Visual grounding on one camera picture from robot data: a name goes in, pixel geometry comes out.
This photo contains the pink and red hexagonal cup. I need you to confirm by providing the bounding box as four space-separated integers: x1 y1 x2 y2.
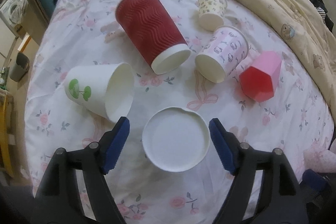
238 51 282 102

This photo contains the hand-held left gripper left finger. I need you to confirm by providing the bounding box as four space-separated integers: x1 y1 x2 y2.
34 116 131 224

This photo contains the plain white paper cup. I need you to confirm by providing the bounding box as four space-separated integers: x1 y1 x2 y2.
142 106 211 172

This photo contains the pink fluffy cloth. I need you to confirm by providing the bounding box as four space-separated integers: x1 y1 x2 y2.
303 145 336 174

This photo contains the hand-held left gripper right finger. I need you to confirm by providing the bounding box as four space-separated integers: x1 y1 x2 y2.
209 118 307 224

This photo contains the white washing machine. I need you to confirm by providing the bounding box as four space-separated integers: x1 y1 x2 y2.
0 0 28 38

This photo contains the blue cloth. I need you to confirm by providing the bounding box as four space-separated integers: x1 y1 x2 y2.
302 169 331 193

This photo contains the red ribbed paper cup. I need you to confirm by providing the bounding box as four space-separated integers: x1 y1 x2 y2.
115 0 192 75

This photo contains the white floral bed sheet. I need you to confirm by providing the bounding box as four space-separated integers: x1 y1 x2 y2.
24 0 335 224

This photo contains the grey trash bin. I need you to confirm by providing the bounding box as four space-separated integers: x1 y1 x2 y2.
9 52 30 82

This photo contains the pink cartoon printed paper cup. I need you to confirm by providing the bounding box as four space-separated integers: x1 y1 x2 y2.
195 26 249 83

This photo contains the white cup with green trees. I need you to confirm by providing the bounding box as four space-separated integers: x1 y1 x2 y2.
64 63 135 123

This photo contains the small cream printed paper cup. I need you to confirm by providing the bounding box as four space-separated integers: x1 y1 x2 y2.
197 0 227 31

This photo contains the wooden cabinet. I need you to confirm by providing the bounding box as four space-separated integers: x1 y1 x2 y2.
0 90 15 177

